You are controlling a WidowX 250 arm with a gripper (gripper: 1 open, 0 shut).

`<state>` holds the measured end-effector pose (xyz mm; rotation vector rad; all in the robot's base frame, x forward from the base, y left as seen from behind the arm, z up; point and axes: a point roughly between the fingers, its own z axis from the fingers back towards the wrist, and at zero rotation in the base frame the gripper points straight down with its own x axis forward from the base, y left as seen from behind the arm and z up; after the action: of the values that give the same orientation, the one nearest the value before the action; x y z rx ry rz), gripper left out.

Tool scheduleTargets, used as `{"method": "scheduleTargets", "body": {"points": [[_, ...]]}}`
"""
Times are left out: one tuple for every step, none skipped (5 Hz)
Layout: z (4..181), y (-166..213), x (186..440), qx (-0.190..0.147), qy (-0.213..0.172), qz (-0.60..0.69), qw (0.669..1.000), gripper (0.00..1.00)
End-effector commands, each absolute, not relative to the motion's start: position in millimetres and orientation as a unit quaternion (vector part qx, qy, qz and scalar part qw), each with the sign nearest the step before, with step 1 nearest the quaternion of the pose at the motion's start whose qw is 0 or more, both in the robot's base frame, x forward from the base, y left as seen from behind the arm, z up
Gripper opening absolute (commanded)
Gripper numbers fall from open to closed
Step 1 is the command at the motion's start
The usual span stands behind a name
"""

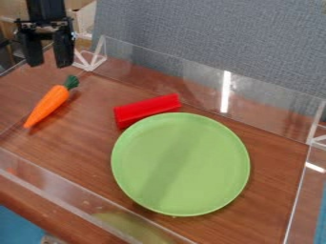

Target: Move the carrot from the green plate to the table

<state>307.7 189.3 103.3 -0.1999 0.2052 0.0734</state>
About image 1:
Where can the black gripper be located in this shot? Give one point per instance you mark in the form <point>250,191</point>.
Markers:
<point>44,28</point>

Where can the orange toy carrot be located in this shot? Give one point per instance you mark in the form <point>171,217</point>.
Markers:
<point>52,100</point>

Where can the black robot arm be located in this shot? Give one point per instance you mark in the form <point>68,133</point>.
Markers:
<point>44,10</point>

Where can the green plate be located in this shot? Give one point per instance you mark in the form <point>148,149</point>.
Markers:
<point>181,164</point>

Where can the wooden shelf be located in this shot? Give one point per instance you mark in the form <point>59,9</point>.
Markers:
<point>8,31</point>

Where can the cardboard box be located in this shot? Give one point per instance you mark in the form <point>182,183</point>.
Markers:
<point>80,10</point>

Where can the red block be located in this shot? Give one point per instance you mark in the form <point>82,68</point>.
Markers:
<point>132,112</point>

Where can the clear acrylic corner bracket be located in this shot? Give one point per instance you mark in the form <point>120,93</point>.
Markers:
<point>88,58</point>

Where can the clear acrylic tray wall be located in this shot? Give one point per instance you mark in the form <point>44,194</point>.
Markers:
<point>55,173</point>

